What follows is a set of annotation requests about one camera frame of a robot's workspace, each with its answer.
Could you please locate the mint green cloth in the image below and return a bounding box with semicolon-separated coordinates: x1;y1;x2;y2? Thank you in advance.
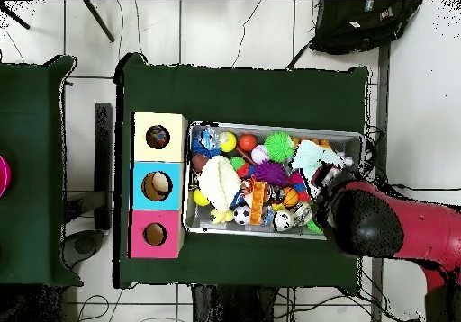
290;139;347;179

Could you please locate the multicolour patterned cloth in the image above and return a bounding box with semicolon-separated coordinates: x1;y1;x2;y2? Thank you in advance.
146;125;170;149

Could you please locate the wooden box with three holes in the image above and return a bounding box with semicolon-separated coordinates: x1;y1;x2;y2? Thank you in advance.
128;111;189;259

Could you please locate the green spiky ball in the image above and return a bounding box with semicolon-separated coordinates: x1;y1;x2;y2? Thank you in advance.
264;130;295;163
305;219;325;235

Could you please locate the purple spiky ball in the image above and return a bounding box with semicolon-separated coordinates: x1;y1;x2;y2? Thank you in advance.
253;160;288;188

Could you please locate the small soccer ball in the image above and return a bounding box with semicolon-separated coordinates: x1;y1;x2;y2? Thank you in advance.
232;205;252;226

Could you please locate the cream knitted cloth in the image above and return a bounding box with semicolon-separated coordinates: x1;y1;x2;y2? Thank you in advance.
196;155;243;213

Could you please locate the blue spiky ball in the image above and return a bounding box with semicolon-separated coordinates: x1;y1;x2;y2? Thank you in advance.
191;127;222;158

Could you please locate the brown toy football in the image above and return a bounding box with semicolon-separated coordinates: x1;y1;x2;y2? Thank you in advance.
191;153;210;174

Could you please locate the black backpack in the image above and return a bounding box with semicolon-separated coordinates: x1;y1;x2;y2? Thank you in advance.
308;0;424;56

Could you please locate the black flat panel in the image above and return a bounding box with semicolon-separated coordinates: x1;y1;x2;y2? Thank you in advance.
94;102;113;231

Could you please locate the grey stand base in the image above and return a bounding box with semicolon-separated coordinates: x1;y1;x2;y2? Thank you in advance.
62;229;105;269

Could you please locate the black rod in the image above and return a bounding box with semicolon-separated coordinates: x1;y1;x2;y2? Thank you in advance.
82;0;116;43
0;3;31;31

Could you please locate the green cloth side table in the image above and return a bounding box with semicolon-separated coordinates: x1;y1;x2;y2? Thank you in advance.
0;55;83;288

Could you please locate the pink round object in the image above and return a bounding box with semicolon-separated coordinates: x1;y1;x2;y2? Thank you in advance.
0;154;12;198

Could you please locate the black floor cable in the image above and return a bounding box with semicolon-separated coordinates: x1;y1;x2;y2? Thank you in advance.
390;183;461;193

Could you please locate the silver wire mesh bin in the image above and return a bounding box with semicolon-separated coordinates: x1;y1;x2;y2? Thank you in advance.
184;121;365;240

